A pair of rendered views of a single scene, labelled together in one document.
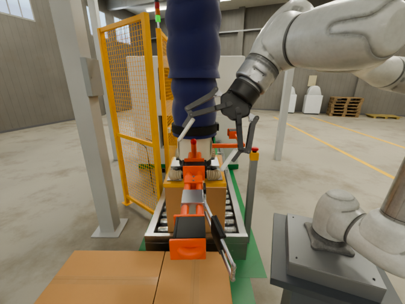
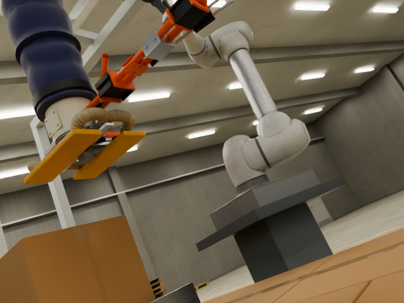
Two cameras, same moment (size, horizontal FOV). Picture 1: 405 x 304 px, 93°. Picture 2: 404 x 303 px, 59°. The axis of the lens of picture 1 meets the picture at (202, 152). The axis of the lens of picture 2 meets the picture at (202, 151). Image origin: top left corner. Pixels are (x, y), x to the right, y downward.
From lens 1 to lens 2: 1.21 m
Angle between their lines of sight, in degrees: 65
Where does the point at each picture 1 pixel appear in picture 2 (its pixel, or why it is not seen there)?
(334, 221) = (247, 150)
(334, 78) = not seen: hidden behind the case
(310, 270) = (270, 186)
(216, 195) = (116, 230)
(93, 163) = not seen: outside the picture
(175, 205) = (53, 275)
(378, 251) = (282, 134)
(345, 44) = not seen: outside the picture
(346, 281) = (293, 179)
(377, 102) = (177, 278)
